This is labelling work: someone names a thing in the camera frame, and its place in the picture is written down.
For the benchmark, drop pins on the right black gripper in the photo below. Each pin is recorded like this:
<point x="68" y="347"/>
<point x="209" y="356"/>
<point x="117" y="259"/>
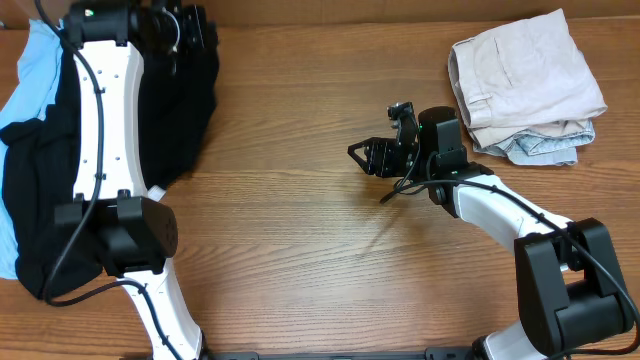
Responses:
<point x="383" y="153"/>

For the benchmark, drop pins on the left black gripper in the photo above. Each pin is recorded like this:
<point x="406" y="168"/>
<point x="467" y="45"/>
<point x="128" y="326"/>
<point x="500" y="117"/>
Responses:
<point x="195" y="28"/>

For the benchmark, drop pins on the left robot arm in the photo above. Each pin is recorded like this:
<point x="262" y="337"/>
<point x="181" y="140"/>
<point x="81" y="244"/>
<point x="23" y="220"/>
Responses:
<point x="112" y="221"/>

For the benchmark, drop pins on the light blue t-shirt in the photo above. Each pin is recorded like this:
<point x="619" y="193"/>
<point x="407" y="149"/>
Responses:
<point x="38" y="71"/>

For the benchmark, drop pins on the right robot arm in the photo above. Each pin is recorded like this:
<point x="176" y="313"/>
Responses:
<point x="571" y="291"/>

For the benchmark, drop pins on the folded light blue jeans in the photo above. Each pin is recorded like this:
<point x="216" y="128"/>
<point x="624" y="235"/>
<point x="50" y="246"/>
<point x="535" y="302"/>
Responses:
<point x="548" y="144"/>

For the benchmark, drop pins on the folded beige shorts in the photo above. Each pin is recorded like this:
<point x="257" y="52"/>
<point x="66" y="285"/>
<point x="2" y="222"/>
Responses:
<point x="525" y="75"/>

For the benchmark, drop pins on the black t-shirt with logo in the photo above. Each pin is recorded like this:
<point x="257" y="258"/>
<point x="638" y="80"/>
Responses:
<point x="39" y="173"/>

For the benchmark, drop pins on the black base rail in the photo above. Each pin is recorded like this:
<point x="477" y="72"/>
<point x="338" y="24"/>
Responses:
<point x="340" y="355"/>

